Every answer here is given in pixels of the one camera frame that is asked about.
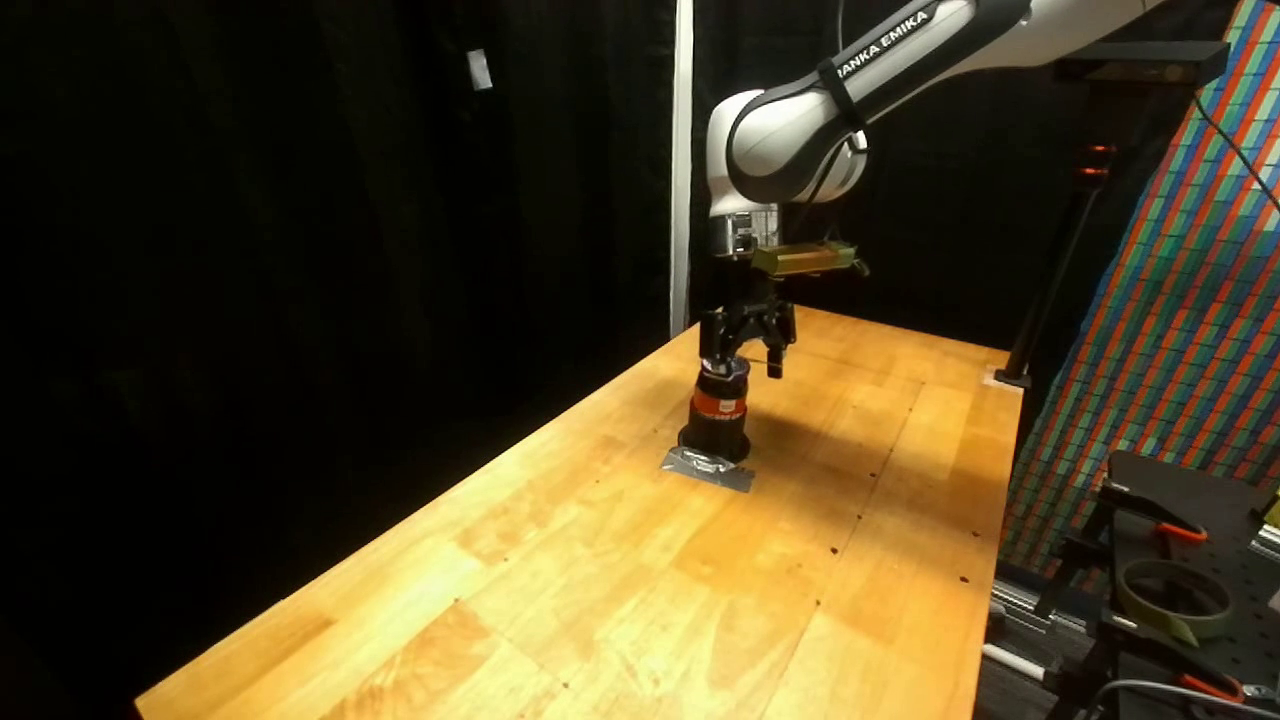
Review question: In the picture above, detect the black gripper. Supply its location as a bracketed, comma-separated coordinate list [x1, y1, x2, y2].
[700, 255, 796, 385]

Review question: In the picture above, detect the orange elastic band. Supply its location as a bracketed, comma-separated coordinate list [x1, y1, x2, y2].
[692, 389, 748, 424]

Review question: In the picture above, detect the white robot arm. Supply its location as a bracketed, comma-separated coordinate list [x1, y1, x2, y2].
[700, 0, 1162, 379]

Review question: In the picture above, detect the dark bottle with purple lid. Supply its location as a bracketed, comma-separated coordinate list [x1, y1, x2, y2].
[678, 361, 748, 460]

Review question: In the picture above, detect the white vertical pole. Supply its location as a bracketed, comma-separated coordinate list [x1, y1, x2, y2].
[668, 0, 696, 335]

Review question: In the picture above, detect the colourful woven panel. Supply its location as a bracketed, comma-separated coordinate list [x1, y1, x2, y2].
[1000, 0, 1280, 571]

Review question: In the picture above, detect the roll of tape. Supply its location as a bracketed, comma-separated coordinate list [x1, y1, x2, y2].
[1117, 556, 1237, 650]

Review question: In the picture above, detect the wrist camera with green board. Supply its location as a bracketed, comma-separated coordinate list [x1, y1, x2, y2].
[729, 226, 868, 280]

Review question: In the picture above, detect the grey duct tape patch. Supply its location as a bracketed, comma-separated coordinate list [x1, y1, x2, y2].
[663, 445, 752, 494]

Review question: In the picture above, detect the black camera tripod stand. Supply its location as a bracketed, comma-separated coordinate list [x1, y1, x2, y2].
[990, 40, 1229, 394]

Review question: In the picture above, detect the orange handled clamp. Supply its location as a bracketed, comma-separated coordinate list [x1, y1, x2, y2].
[1098, 484, 1212, 544]

